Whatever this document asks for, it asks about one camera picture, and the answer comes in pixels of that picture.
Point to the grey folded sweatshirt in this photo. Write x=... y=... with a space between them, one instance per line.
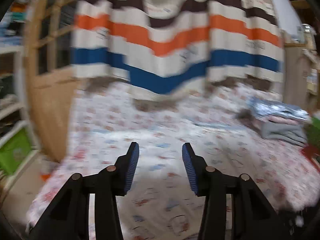
x=293 y=134

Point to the pink folded garment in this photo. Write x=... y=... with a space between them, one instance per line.
x=282 y=120

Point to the striped Paris curtain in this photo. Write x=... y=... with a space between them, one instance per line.
x=167 y=48

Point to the wooden glass-pane door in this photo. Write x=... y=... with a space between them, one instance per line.
x=50 y=82

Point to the brown wooden cabinet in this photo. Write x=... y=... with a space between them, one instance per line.
x=298 y=63

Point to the green checkered box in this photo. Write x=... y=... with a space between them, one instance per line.
x=312 y=130

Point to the white shelf unit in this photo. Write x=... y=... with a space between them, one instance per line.
x=22 y=186

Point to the light blue satin-trim blanket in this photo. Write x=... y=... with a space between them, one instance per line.
x=262 y=108

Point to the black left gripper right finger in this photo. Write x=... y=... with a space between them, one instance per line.
x=253 y=217

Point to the white cartoon cat print pants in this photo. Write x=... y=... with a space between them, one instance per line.
x=160 y=203

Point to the pink print bed sheet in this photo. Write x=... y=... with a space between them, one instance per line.
x=284 y=176

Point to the green storage bin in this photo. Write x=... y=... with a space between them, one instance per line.
x=14 y=151

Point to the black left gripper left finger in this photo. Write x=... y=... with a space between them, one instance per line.
x=67 y=215

